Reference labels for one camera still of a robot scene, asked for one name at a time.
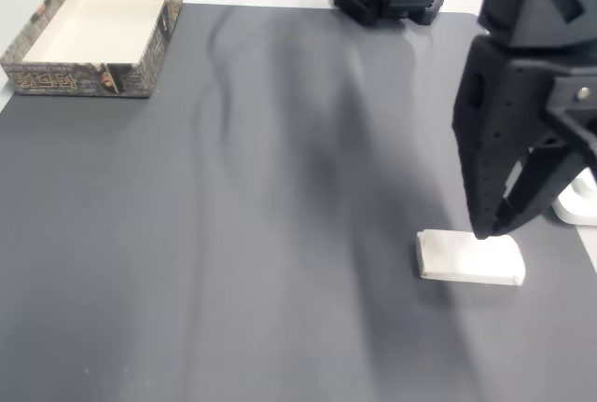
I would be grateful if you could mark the white block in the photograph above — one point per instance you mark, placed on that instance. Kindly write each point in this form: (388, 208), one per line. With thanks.
(462, 257)

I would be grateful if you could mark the white tray with round dimples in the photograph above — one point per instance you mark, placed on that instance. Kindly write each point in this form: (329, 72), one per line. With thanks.
(576, 208)

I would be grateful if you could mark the patterned cardboard box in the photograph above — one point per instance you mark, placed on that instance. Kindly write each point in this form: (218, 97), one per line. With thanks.
(84, 80)

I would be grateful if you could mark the grey table mat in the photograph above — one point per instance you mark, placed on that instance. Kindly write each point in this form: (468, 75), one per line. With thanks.
(186, 234)

